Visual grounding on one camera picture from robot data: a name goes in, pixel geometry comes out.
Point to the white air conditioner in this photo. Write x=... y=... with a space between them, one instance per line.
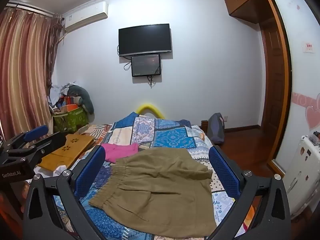
x=85 y=17

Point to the red paper sticker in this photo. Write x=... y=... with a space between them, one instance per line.
x=308 y=47

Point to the wooden overhead cabinet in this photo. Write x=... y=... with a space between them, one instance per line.
x=240 y=2

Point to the wooden door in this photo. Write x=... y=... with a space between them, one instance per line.
x=272 y=80

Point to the khaki pants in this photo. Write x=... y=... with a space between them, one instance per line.
x=162 y=192

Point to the patchwork printed blanket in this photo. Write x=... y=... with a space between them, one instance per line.
x=170 y=137

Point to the pile of clothes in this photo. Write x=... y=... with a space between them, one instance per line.
x=56 y=92

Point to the small black wall monitor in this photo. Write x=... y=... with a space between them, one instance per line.
x=146 y=65

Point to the white wall outlet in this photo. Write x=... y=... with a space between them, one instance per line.
x=226 y=118

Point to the orange box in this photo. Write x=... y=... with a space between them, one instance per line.
x=70 y=103

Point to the white suitcase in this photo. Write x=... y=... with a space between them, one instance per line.
x=300 y=170

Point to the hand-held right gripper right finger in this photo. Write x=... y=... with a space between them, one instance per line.
x=223 y=172

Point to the green storage bag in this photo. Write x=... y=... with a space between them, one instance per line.
x=72 y=118

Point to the pink cloth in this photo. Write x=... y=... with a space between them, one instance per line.
x=117 y=152

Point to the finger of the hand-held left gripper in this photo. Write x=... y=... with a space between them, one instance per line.
x=50 y=142
x=36 y=132

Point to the white cloth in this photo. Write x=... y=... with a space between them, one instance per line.
x=58 y=170

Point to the large black wall television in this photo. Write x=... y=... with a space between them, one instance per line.
x=145 y=40

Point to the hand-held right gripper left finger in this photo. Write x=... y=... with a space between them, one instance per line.
x=92 y=170

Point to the grey bag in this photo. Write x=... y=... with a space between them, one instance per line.
x=215 y=130

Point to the grey plush pillow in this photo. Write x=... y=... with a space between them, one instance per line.
x=82 y=95

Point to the wooden lap tray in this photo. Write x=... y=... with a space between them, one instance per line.
x=65 y=150

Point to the striped brown curtain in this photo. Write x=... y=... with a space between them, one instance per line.
x=25 y=67

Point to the pile of small trinkets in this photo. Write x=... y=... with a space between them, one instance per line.
x=315 y=137

